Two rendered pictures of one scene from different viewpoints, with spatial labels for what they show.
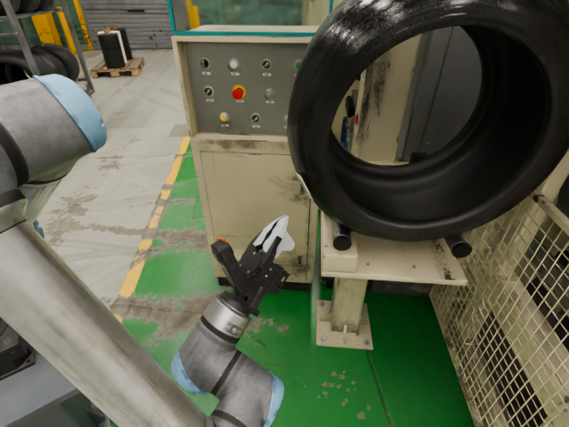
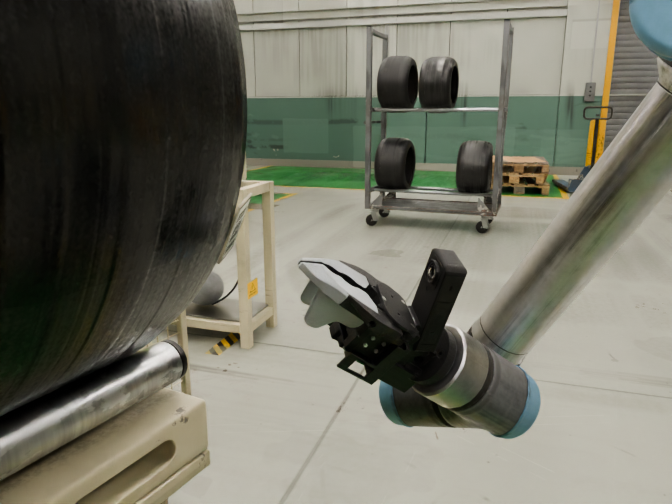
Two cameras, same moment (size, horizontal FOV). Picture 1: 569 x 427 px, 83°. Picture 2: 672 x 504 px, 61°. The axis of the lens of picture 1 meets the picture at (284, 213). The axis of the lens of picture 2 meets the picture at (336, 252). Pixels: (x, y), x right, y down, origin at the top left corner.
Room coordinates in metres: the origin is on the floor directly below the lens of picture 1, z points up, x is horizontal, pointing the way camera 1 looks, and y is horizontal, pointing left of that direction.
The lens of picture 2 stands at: (1.03, 0.24, 1.16)
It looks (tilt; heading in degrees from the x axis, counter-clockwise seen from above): 14 degrees down; 203
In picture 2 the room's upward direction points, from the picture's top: straight up
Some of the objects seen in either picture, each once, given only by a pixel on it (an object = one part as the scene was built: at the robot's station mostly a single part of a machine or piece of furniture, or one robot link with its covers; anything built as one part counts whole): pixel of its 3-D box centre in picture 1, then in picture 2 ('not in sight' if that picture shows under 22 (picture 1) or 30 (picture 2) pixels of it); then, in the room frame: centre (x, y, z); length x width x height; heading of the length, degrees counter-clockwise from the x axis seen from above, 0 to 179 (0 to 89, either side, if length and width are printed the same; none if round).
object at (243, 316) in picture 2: not in sight; (209, 258); (-1.34, -1.50, 0.40); 0.60 x 0.35 x 0.80; 95
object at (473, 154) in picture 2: not in sight; (435, 130); (-4.66, -1.13, 0.96); 1.33 x 0.64 x 1.92; 93
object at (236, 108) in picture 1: (263, 174); not in sight; (1.43, 0.11, 0.63); 0.56 x 0.41 x 1.27; 85
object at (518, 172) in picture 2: not in sight; (518, 173); (-7.92, -0.62, 0.22); 1.27 x 0.90 x 0.44; 5
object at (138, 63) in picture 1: (115, 49); not in sight; (6.97, 3.31, 0.38); 1.20 x 0.80 x 0.76; 13
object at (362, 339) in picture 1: (343, 321); not in sight; (1.01, -0.30, 0.02); 0.27 x 0.27 x 0.04; 85
